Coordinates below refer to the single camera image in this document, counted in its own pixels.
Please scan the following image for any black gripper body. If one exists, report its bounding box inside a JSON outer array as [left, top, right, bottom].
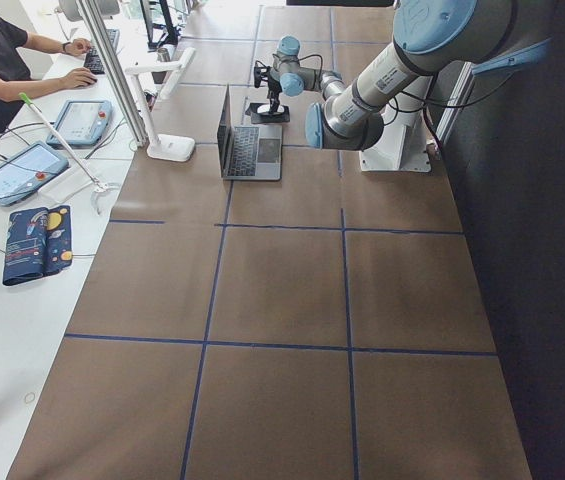
[[267, 90, 281, 113]]

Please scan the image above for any white computer mouse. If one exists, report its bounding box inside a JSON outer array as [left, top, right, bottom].
[[257, 104, 271, 115]]

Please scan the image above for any black mouse pad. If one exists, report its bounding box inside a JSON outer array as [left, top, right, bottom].
[[245, 102, 290, 124]]

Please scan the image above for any grey laptop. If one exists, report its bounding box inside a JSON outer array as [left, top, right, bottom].
[[217, 86, 283, 181]]

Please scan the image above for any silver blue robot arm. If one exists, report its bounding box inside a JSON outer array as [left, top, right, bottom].
[[305, 0, 556, 151], [267, 35, 344, 115]]

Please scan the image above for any white desk lamp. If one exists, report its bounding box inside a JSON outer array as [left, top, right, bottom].
[[124, 47, 196, 162]]

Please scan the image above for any black keyboard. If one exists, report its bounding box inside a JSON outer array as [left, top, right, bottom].
[[82, 28, 121, 76]]

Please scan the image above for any blue teach pendant far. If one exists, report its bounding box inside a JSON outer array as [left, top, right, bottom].
[[53, 100, 113, 148]]

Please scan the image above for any blue teach pendant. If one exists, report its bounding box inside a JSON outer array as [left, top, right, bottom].
[[53, 100, 113, 148], [0, 141, 69, 206]]

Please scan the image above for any grabber stick tool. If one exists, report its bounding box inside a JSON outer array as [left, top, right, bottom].
[[19, 92, 122, 215]]

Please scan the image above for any blue teach pendant near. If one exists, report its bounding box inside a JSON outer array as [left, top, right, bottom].
[[0, 141, 69, 206]]

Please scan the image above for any blue patterned pouch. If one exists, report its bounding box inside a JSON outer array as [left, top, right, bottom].
[[2, 205, 73, 286]]

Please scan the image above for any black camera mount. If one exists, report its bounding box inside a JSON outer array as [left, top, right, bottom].
[[253, 60, 271, 88]]

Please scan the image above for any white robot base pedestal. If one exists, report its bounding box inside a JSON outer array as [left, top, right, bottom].
[[359, 77, 431, 173]]

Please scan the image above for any aluminium frame post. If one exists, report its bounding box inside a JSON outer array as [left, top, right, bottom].
[[76, 0, 148, 148]]

